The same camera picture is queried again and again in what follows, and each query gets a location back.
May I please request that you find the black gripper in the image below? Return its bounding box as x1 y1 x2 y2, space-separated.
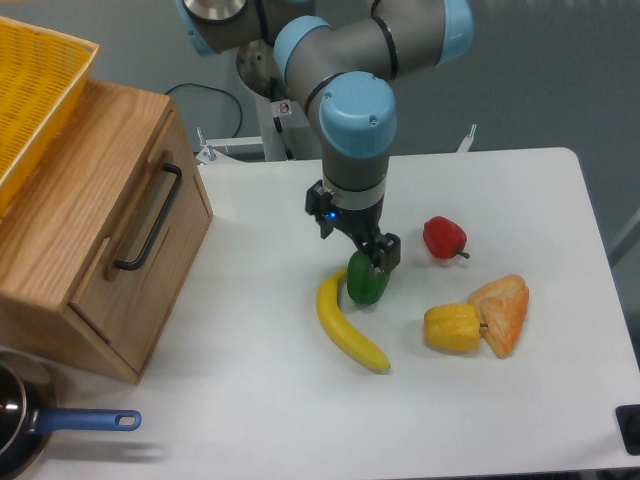
305 180 401 273

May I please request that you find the wooden top drawer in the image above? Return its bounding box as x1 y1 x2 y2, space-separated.
70 112 213 375

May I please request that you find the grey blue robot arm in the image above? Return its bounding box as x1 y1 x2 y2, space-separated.
177 1 474 273

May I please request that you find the wooden drawer cabinet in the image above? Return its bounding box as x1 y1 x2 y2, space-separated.
1 80 182 383

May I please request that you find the green toy bell pepper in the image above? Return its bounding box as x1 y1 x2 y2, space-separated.
347 251 390 305

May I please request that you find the red toy bell pepper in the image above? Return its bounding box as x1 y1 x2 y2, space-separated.
422 216 470 260

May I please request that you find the yellow toy banana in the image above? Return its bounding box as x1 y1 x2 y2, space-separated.
315 267 391 374

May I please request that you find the yellow toy bell pepper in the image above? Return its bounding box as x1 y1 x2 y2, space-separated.
423 303 488 353

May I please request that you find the orange toy croissant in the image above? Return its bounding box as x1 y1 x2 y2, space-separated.
468 274 530 359

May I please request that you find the black corner device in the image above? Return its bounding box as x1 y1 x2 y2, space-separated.
615 404 640 456

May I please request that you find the yellow plastic basket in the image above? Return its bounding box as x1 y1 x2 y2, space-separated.
1 17 99 212

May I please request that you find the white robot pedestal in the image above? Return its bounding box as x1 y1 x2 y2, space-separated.
194 41 479 165

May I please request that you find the black cable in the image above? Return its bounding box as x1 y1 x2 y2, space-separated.
163 82 244 140

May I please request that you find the blue handled frying pan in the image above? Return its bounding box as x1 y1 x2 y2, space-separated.
1 361 142 479

